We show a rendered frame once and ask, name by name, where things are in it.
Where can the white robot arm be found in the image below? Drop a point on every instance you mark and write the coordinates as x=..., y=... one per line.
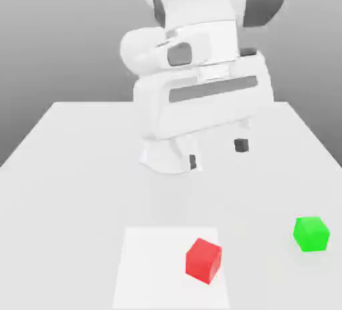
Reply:
x=197, y=0

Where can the small green cube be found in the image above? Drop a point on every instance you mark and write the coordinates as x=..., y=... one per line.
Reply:
x=311, y=233

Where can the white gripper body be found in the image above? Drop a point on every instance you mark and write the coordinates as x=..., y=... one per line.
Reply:
x=213, y=107

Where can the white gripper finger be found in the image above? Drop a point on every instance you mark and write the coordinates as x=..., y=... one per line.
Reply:
x=192, y=162
x=241, y=145

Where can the small red cube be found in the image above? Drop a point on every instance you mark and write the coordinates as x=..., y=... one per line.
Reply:
x=203, y=260

